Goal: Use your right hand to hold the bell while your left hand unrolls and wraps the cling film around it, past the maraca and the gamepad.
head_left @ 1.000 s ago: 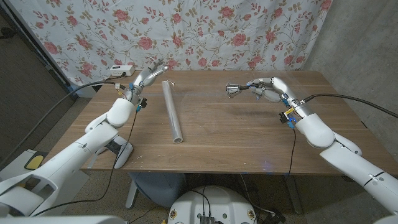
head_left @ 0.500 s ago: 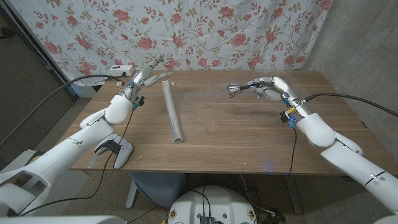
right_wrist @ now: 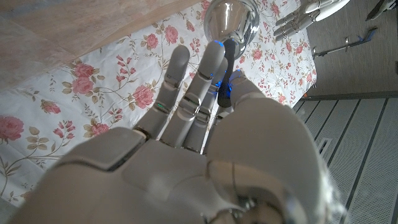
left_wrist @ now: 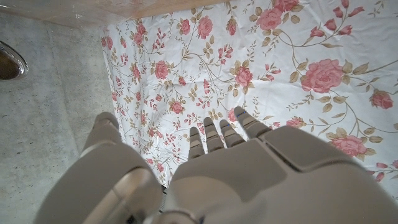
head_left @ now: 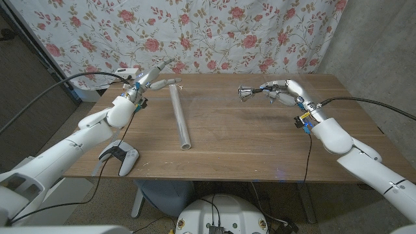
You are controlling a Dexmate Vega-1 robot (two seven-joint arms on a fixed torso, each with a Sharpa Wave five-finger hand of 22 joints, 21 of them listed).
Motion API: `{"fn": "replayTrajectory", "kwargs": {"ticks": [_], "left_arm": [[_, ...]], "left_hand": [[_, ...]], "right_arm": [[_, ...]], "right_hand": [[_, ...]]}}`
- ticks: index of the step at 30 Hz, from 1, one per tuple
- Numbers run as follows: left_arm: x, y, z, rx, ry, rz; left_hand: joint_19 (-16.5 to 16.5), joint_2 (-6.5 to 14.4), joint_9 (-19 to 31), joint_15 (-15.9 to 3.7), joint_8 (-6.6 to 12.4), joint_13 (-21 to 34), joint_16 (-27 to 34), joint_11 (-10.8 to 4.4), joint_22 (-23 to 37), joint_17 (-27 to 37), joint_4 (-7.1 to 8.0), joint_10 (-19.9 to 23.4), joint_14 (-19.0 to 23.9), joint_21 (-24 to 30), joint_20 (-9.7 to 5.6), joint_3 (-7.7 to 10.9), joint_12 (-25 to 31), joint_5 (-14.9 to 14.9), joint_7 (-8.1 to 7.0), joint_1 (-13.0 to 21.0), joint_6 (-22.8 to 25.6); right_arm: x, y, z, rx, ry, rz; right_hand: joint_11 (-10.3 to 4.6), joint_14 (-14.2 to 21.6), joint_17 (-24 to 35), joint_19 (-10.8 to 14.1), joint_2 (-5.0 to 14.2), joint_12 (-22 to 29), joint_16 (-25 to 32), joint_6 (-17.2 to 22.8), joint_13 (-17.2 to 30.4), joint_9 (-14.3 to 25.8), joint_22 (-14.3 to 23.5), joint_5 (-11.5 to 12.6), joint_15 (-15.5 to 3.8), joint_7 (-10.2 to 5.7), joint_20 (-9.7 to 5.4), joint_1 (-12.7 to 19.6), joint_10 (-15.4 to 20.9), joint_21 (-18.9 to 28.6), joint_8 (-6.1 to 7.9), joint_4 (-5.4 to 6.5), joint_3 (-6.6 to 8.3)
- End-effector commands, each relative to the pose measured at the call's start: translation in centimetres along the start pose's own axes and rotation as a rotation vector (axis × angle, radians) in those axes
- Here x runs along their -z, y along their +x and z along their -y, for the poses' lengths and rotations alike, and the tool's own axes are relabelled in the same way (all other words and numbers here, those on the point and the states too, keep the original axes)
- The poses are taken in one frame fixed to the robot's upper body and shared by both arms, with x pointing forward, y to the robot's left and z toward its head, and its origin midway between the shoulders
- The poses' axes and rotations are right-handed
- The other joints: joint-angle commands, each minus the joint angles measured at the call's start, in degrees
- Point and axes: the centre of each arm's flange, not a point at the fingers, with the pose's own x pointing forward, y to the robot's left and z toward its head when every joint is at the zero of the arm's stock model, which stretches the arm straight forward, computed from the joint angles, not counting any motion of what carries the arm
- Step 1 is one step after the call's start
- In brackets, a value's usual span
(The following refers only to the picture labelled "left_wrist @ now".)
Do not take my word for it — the silver bell with black handle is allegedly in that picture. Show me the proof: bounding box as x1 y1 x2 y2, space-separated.
0 40 29 81

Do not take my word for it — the floral rose backdrop cloth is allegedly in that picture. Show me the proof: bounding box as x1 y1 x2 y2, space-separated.
99 0 398 200

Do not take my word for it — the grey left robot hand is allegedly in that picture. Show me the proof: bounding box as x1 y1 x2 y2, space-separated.
32 106 398 224

